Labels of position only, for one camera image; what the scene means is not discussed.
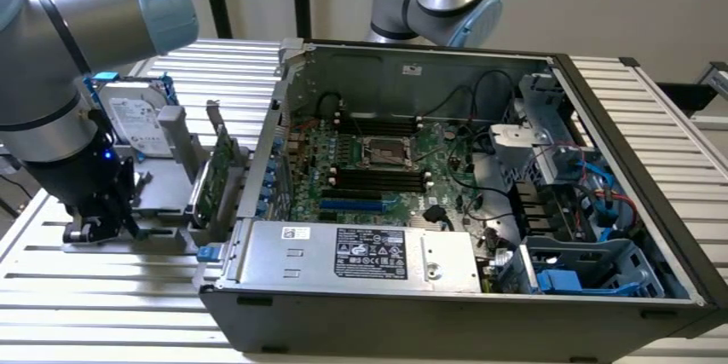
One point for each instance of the blue expansion slot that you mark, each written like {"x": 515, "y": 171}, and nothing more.
{"x": 351, "y": 204}

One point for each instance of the silver power supply unit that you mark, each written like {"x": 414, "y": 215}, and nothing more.
{"x": 353, "y": 257}

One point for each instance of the grey drive cage with blue clip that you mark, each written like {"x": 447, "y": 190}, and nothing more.
{"x": 591, "y": 266}

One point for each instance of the CPU socket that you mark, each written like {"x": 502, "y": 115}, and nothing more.
{"x": 389, "y": 150}

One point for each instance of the grey parts rack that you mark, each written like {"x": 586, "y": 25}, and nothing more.
{"x": 171, "y": 193}

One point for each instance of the green graphics card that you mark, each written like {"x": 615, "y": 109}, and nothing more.
{"x": 215, "y": 172}

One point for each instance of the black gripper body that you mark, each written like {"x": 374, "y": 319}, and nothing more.
{"x": 86, "y": 176}

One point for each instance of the aluminium frame rail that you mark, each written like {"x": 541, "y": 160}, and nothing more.
{"x": 711, "y": 78}

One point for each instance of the blue case latch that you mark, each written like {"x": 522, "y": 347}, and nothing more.
{"x": 209, "y": 252}

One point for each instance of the green motherboard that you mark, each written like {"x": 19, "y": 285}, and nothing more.
{"x": 375, "y": 176}

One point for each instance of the open black PC case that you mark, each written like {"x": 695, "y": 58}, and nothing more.
{"x": 455, "y": 321}

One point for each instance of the silver hard disk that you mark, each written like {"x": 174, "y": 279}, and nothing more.
{"x": 137, "y": 125}

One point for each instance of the black RAM slot bank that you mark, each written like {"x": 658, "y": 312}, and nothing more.
{"x": 378, "y": 178}
{"x": 378, "y": 126}

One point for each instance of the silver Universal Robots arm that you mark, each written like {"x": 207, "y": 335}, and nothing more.
{"x": 69, "y": 40}

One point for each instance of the blue disk carrier frame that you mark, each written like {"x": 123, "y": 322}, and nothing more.
{"x": 165, "y": 87}

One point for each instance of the grey disk bay cage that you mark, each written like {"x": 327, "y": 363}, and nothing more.
{"x": 546, "y": 125}

